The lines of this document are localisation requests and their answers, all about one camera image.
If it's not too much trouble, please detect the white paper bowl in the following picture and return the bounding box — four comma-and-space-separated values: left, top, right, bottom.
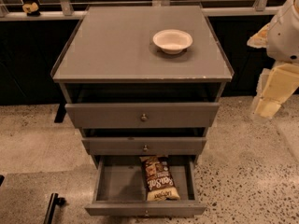
152, 29, 193, 54

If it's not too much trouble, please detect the grey drawer cabinet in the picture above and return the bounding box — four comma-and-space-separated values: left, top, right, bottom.
50, 5, 235, 170

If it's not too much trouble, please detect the grey top drawer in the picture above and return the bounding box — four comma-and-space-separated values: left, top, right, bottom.
65, 103, 219, 129

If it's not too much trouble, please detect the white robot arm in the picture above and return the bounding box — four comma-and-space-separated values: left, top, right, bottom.
247, 0, 299, 119

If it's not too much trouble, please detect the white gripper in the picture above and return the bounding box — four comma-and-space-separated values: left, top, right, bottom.
247, 24, 299, 119

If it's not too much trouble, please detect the grey bottom drawer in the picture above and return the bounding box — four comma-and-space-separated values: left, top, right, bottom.
85, 156, 206, 217

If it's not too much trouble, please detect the small yellow black object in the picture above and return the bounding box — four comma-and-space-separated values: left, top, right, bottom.
22, 1, 40, 16

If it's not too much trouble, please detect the brown chip bag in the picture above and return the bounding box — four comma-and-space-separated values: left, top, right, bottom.
140, 156, 180, 202

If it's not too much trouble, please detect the grey drawer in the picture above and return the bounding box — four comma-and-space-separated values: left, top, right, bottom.
82, 137, 206, 155
85, 156, 206, 217
65, 103, 219, 129

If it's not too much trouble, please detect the black bar on floor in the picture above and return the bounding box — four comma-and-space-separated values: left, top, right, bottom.
43, 193, 66, 224

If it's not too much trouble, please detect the grey middle drawer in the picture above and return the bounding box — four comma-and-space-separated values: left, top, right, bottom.
82, 137, 206, 155

